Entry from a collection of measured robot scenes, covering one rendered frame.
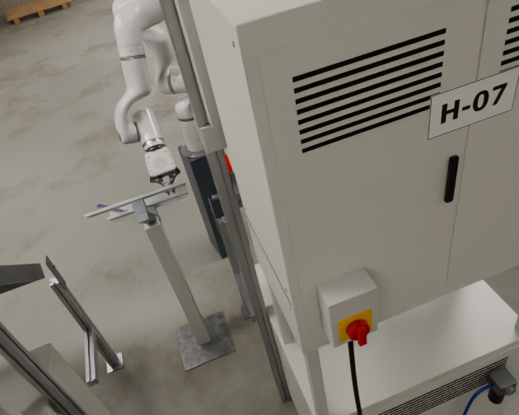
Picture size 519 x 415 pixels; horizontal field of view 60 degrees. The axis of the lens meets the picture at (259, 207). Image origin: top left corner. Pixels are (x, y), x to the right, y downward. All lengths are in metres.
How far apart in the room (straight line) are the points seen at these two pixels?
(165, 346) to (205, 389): 0.33
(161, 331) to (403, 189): 1.85
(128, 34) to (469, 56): 1.22
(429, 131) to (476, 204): 0.24
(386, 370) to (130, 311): 1.56
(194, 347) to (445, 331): 1.25
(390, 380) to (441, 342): 0.20
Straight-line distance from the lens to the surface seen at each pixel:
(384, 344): 1.50
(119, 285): 2.78
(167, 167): 1.70
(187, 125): 2.18
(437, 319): 1.57
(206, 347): 2.32
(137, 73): 1.72
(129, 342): 2.50
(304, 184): 0.70
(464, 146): 0.84
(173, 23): 0.98
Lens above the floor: 1.90
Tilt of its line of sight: 41 degrees down
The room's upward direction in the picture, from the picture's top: 13 degrees counter-clockwise
